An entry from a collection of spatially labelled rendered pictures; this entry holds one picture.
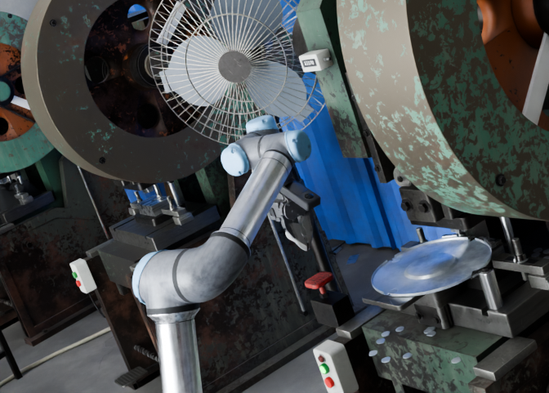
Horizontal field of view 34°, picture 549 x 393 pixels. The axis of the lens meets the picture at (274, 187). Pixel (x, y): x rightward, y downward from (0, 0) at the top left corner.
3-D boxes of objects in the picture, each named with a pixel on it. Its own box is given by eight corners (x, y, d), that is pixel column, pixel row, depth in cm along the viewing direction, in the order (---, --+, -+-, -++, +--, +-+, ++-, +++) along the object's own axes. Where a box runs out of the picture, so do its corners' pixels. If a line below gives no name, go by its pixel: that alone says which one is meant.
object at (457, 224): (470, 240, 206) (464, 218, 205) (411, 233, 223) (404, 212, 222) (515, 210, 214) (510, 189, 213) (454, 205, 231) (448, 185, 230)
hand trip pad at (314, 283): (323, 310, 234) (314, 284, 232) (310, 307, 239) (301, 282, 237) (344, 298, 238) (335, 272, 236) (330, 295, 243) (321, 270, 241)
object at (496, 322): (513, 339, 197) (506, 314, 196) (379, 307, 235) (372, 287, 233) (595, 275, 212) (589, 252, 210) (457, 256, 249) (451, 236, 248)
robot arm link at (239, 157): (248, 144, 211) (274, 127, 219) (213, 149, 218) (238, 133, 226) (260, 175, 213) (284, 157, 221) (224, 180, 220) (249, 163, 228)
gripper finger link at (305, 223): (306, 243, 241) (295, 212, 238) (319, 245, 236) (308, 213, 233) (297, 247, 239) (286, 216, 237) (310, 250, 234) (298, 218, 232)
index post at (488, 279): (497, 310, 199) (485, 271, 197) (486, 308, 201) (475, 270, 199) (505, 304, 200) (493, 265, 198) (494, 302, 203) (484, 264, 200)
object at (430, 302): (416, 357, 203) (399, 305, 199) (376, 346, 214) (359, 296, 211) (489, 304, 215) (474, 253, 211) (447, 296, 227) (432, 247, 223)
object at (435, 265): (431, 234, 233) (430, 232, 233) (518, 246, 209) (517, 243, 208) (348, 287, 219) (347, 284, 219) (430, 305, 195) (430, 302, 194)
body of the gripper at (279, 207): (293, 210, 240) (279, 168, 237) (312, 212, 233) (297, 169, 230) (271, 222, 236) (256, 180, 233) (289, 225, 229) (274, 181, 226)
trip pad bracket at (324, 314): (354, 368, 236) (330, 301, 231) (331, 360, 244) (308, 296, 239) (370, 356, 239) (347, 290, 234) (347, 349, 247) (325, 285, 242)
